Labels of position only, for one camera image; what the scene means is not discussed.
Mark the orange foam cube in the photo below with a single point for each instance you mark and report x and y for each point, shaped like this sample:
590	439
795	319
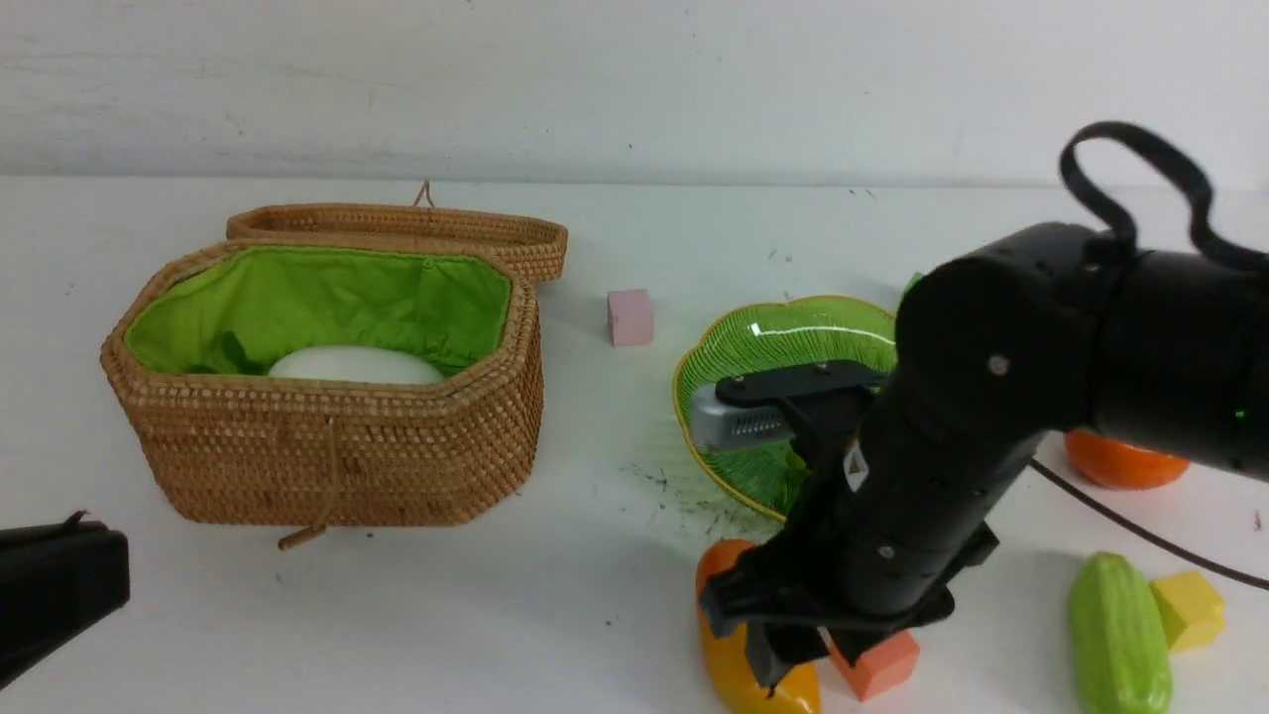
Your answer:
884	667

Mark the white toy radish green leaves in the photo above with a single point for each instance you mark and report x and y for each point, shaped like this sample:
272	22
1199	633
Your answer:
330	363

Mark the green leaf-shaped glass plate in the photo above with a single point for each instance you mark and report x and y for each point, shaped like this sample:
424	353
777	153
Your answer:
768	335

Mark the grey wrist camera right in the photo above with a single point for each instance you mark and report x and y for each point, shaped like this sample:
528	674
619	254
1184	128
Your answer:
816	407

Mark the woven wicker basket green lining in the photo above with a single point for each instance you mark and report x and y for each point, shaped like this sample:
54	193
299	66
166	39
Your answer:
246	450

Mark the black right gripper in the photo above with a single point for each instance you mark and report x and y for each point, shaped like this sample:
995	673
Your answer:
876	558

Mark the orange yellow toy mango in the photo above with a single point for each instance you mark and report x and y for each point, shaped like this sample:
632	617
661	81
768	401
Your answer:
725	659

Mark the orange toy persimmon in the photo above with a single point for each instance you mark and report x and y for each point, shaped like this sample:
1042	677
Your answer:
1118	466

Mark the green foam cube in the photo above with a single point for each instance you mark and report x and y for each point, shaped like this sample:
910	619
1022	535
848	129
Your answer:
910	284

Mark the yellow foam cube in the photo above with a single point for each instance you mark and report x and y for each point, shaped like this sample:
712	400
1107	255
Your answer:
1191	610

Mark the pink foam cube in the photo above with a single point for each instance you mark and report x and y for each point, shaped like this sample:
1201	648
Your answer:
630	317

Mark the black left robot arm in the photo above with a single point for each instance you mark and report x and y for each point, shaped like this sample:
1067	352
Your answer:
57	580

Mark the light green toy cucumber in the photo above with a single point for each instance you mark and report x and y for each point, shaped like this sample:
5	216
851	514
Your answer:
1121	660

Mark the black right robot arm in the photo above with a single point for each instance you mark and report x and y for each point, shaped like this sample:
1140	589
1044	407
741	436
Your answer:
1052	329

